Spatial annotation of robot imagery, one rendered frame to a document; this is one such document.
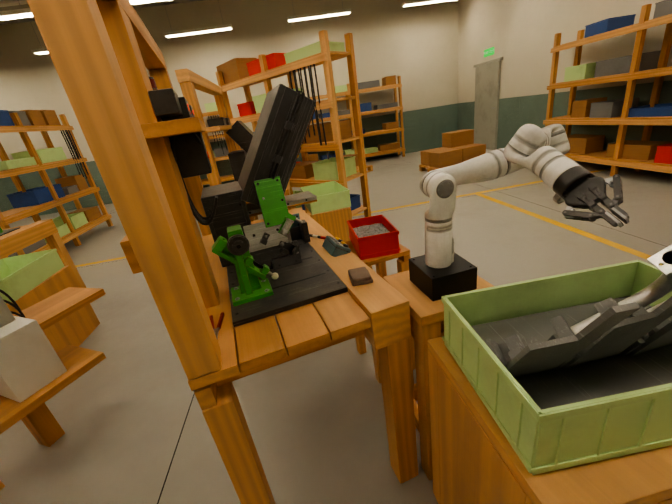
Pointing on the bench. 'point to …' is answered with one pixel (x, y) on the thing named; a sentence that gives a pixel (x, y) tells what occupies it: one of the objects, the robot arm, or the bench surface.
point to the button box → (335, 247)
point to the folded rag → (359, 276)
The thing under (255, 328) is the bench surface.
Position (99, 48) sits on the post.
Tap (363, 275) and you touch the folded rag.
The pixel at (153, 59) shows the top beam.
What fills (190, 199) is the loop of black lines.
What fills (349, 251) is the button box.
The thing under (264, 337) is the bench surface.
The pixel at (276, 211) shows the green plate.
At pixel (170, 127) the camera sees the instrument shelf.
